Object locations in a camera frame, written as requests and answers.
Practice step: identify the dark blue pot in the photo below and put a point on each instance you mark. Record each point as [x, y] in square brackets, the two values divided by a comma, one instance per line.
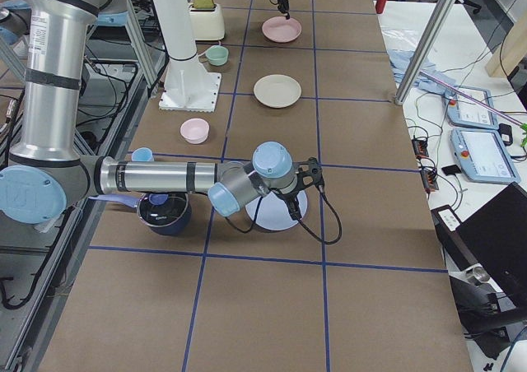
[165, 213]

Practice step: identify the beige plate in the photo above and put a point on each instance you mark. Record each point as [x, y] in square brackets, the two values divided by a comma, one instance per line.
[277, 91]

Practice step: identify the pink plate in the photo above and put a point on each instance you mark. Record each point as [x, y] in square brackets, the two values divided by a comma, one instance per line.
[280, 29]

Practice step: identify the small blue cup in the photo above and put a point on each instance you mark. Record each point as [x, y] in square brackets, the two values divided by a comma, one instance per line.
[142, 154]

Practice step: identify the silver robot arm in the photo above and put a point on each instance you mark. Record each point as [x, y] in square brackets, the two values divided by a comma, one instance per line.
[45, 174]

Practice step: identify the black laptop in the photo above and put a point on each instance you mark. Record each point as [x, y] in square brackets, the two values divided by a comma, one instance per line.
[494, 236]

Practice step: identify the upper teach pendant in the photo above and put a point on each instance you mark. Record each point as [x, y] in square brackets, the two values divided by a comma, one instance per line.
[465, 113]

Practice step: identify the white toaster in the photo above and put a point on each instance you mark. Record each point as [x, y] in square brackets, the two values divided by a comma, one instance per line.
[207, 20]

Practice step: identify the lower teach pendant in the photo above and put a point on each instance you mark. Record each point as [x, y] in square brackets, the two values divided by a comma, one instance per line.
[482, 156]

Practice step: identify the teach pendant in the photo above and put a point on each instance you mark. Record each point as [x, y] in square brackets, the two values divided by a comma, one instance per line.
[482, 156]
[465, 113]

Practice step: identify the pink bowl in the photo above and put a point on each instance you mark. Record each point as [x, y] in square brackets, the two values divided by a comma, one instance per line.
[195, 130]

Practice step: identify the aluminium frame post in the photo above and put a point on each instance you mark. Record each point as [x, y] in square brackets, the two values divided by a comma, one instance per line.
[432, 29]

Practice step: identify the light blue plate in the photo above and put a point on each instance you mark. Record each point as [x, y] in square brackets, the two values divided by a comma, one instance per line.
[273, 213]

